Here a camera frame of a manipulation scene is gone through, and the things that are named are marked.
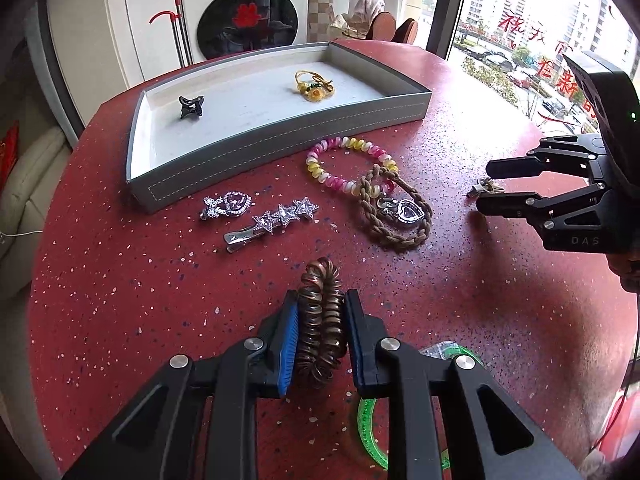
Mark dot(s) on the star rhinestone hair clip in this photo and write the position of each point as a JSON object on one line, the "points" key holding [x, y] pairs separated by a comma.
{"points": [[282, 214]]}

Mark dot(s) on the heart rhinestone hair clip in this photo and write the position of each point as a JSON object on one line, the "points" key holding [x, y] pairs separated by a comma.
{"points": [[227, 205]]}

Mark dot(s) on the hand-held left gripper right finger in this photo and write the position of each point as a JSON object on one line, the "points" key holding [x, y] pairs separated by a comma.
{"points": [[353, 340]]}

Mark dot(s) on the brown slipper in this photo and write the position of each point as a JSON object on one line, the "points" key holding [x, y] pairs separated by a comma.
{"points": [[406, 32], [384, 27]]}

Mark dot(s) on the pale hanging towel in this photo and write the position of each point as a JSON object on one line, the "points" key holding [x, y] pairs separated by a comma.
{"points": [[369, 7]]}

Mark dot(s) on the grey jewelry tray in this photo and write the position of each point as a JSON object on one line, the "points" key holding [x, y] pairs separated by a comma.
{"points": [[250, 105]]}

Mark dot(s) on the red cushion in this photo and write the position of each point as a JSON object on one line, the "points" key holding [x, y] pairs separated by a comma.
{"points": [[7, 152]]}

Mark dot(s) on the beige bag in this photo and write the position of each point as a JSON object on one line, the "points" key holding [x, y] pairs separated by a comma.
{"points": [[347, 27]]}

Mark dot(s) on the cream leather sofa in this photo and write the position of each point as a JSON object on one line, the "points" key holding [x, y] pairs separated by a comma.
{"points": [[30, 195]]}

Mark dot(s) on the person's right hand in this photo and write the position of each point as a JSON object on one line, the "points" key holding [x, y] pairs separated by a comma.
{"points": [[629, 270]]}

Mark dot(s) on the white washing machine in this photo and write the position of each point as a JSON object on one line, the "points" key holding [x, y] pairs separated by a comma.
{"points": [[245, 15]]}

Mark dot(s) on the black hair claw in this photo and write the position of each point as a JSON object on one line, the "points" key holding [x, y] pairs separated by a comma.
{"points": [[191, 107]]}

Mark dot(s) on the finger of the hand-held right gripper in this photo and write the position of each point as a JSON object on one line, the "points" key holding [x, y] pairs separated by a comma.
{"points": [[515, 166], [505, 206]]}

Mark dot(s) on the green plastic bangle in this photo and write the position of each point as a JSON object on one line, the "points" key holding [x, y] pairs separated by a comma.
{"points": [[367, 430]]}

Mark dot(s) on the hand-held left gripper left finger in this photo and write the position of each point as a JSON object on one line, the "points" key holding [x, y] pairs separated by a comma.
{"points": [[287, 350]]}

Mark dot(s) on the small silver clip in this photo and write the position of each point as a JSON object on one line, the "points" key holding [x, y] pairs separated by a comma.
{"points": [[484, 187]]}

